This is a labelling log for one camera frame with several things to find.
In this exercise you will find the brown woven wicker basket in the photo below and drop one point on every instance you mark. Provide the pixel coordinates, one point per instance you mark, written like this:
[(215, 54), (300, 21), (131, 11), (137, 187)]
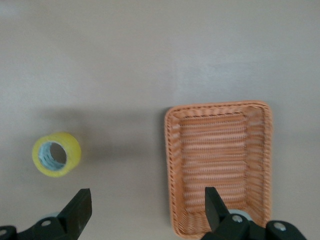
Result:
[(215, 150)]

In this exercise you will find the yellow packing tape roll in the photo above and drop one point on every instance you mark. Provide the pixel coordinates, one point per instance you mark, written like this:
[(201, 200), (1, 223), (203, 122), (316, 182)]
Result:
[(72, 150)]

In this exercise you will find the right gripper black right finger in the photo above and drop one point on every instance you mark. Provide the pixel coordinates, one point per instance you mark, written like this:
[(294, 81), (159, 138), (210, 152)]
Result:
[(216, 215)]

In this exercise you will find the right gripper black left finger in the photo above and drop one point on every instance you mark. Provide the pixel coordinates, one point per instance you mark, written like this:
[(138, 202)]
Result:
[(72, 215)]

